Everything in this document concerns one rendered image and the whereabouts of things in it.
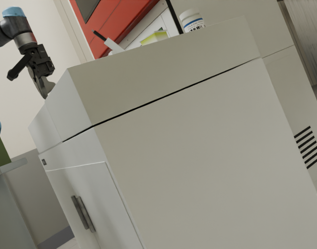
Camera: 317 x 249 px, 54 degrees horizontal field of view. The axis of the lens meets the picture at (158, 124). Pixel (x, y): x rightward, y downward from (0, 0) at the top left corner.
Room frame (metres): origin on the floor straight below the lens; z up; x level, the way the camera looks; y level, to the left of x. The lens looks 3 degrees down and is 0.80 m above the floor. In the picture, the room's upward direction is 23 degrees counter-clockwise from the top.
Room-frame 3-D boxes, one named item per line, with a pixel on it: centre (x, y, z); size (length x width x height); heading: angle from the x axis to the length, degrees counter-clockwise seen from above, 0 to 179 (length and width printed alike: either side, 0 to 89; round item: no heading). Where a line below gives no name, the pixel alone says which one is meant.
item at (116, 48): (1.15, 0.04, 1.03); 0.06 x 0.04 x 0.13; 119
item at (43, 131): (1.30, 0.41, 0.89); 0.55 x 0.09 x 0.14; 29
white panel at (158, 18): (1.69, -0.04, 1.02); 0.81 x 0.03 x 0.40; 29
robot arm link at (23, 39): (1.20, 0.33, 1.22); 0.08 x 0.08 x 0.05
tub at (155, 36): (1.08, -0.10, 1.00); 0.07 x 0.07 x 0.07; 49
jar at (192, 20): (1.09, -0.25, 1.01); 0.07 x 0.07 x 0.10
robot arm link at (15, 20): (1.19, 0.34, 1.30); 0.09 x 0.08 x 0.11; 71
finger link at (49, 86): (1.18, 0.32, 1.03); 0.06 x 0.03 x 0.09; 119
